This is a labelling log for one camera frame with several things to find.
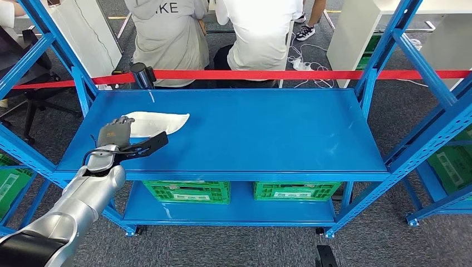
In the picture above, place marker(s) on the blue metal shelf rack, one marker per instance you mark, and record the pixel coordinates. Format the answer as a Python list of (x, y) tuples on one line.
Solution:
[(239, 132), (442, 208), (22, 206)]

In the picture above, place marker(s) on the green plastic crate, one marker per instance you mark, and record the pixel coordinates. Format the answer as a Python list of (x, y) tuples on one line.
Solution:
[(451, 166), (372, 46), (295, 191), (11, 184), (186, 191)]

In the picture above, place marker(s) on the black office chair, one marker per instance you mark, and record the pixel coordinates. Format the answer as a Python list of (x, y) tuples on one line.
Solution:
[(33, 96)]

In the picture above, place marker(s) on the white curved plastic part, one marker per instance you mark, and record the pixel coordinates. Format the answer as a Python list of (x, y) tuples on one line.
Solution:
[(162, 121)]

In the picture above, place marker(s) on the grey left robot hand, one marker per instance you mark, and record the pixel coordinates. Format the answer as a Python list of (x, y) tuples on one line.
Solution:
[(114, 134)]

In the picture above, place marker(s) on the white power strip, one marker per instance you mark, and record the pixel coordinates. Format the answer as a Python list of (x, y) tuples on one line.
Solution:
[(302, 65)]

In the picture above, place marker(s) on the black barrier post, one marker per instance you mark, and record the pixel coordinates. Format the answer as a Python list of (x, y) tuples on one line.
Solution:
[(142, 75)]

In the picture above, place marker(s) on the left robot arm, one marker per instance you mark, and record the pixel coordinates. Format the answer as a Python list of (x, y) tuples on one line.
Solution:
[(73, 206)]

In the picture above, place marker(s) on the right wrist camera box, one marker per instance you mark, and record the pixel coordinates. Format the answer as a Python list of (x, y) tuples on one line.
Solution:
[(326, 256)]

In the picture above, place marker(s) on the metal tube frame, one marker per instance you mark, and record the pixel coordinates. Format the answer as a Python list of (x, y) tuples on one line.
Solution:
[(420, 29)]

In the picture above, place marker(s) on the white partition panel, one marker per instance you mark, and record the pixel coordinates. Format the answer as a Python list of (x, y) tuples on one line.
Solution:
[(84, 33)]

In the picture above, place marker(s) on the person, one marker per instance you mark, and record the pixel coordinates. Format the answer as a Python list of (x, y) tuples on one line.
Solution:
[(7, 11), (258, 33), (306, 32), (169, 37)]

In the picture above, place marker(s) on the red barrier belt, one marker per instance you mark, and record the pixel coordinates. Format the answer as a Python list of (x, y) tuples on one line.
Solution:
[(258, 74)]

